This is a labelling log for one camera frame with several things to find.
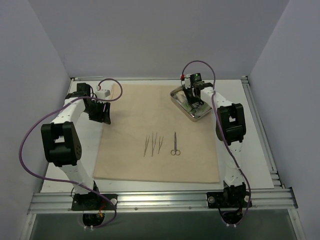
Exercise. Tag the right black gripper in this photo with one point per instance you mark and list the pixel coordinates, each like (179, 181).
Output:
(190, 92)

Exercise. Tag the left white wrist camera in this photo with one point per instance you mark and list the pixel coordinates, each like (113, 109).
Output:
(103, 93)

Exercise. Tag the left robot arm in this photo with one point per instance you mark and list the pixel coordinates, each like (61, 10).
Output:
(61, 143)

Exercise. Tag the surgical scissors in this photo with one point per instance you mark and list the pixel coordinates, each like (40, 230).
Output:
(175, 151)

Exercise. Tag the aluminium right side rail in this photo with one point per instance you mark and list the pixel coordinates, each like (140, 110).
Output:
(261, 133)

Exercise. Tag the aluminium front rail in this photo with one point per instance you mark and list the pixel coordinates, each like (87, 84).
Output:
(170, 201)

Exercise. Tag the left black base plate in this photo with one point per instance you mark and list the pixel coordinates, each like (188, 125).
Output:
(90, 202)

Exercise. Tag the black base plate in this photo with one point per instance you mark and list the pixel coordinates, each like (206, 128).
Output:
(224, 200)
(90, 202)

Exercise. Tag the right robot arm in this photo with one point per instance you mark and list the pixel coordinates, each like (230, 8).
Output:
(230, 126)

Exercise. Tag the metal instrument tray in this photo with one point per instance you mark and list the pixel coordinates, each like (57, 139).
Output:
(195, 111)

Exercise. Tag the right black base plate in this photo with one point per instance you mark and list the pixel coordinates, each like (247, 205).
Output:
(224, 200)

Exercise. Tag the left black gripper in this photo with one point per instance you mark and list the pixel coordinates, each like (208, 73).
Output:
(100, 111)

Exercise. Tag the long straight metal forceps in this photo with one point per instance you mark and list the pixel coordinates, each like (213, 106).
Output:
(153, 142)

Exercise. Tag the curved metal tweezers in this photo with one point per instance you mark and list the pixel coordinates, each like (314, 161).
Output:
(147, 139)

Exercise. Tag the short metal tweezers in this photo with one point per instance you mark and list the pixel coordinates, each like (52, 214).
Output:
(160, 142)

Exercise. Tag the beige surgical wrap cloth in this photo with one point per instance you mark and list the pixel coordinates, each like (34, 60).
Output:
(140, 110)

